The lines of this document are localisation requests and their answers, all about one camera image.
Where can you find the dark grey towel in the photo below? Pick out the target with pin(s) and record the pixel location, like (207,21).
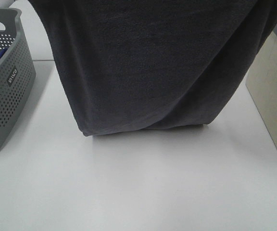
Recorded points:
(128,65)

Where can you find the grey perforated plastic basket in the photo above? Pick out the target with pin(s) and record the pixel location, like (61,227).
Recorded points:
(17,72)

